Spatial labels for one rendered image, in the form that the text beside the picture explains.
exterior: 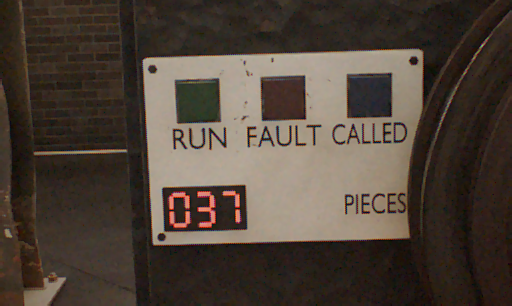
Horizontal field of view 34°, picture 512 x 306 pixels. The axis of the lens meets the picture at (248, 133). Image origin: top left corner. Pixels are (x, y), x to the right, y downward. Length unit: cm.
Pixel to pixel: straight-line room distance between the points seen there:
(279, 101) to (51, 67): 625
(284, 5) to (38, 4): 623
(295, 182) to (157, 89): 16
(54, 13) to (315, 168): 622
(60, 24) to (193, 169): 617
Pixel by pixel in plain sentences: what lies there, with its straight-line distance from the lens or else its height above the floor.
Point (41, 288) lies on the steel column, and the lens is 384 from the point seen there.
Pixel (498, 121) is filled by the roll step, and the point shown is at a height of 120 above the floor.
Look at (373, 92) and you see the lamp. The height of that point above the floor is 120.
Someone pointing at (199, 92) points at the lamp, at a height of 121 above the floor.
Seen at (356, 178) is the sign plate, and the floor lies 112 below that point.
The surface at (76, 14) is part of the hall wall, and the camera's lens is 691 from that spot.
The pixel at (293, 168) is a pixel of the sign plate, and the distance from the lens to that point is 79.
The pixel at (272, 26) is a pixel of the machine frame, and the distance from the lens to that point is 79.
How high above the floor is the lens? 130
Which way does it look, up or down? 10 degrees down
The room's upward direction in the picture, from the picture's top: 2 degrees counter-clockwise
